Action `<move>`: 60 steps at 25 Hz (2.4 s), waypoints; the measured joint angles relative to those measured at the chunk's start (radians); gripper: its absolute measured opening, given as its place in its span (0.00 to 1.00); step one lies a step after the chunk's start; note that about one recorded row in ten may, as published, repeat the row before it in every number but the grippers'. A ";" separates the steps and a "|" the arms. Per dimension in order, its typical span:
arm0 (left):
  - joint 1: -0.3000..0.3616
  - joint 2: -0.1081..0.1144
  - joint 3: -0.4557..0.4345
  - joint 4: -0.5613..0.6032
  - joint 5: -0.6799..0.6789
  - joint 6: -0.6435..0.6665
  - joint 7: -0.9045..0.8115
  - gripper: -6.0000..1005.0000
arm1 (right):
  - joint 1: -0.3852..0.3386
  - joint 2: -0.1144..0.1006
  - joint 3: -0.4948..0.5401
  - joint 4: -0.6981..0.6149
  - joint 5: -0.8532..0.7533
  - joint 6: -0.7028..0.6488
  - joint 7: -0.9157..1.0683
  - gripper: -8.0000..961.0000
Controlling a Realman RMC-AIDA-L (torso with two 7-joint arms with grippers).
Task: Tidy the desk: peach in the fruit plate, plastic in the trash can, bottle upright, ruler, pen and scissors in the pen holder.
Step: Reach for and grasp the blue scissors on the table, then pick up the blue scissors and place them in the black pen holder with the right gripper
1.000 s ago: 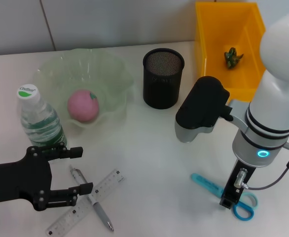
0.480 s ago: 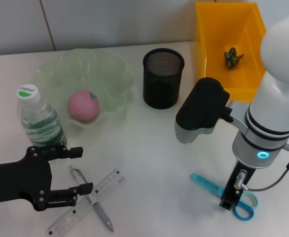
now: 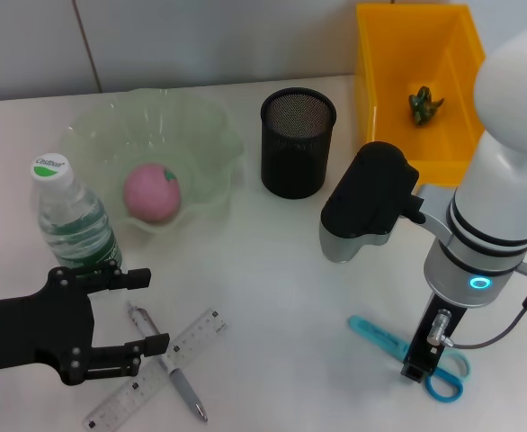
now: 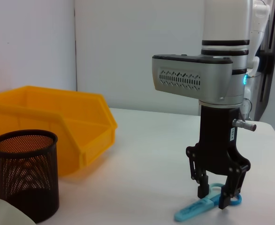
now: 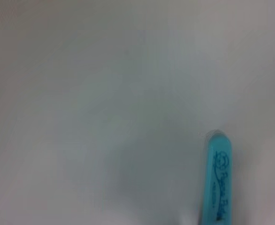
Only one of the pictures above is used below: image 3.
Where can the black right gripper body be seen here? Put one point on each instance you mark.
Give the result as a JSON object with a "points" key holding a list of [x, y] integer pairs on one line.
{"points": [[439, 324]]}

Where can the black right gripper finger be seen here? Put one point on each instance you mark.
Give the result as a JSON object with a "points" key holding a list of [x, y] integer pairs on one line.
{"points": [[418, 366]]}

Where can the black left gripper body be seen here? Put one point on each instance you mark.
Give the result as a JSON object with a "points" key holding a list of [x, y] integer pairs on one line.
{"points": [[34, 328]]}

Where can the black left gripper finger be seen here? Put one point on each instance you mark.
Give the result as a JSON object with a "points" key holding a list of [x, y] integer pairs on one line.
{"points": [[140, 279], [155, 345]]}

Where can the blue scissors with sheath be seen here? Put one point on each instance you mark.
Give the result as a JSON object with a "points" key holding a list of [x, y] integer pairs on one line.
{"points": [[376, 335]]}

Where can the clear plastic ruler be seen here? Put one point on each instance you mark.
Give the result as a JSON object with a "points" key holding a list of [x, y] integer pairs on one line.
{"points": [[124, 396]]}

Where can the pink toy peach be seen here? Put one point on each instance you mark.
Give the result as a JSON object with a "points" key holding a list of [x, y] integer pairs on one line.
{"points": [[151, 193]]}

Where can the clear water bottle green label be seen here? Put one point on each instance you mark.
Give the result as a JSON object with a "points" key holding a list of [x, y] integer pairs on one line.
{"points": [[70, 216]]}

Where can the green plastic wrapper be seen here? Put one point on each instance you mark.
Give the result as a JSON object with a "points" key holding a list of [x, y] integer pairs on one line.
{"points": [[423, 108]]}

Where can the clear grey ballpoint pen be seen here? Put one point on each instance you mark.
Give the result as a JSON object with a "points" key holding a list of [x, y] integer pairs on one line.
{"points": [[184, 387]]}

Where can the pale green glass fruit plate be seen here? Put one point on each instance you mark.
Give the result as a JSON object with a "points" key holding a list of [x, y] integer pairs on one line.
{"points": [[110, 135]]}

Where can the black mesh pen holder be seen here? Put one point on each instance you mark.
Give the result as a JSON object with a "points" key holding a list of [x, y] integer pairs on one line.
{"points": [[295, 153]]}

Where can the yellow plastic storage bin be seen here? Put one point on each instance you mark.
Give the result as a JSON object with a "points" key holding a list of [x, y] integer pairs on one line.
{"points": [[394, 67]]}

